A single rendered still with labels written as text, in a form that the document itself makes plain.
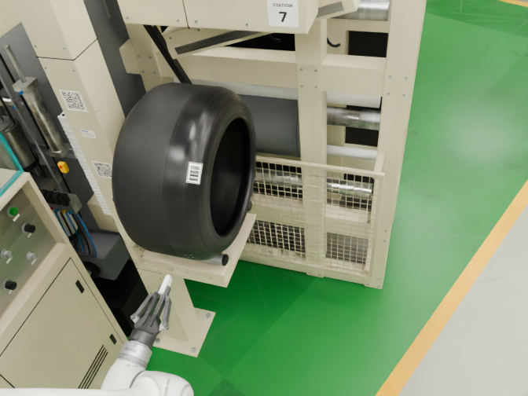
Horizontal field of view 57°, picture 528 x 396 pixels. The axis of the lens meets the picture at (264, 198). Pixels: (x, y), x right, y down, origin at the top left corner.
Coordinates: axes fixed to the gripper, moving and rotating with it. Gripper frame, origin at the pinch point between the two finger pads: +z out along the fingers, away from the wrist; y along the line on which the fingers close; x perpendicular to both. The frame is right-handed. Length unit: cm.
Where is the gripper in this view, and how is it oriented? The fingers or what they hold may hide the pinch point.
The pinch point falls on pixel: (166, 285)
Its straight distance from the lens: 162.9
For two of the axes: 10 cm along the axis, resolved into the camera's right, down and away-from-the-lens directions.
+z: 2.8, -7.9, 5.4
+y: -9.5, -1.5, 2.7
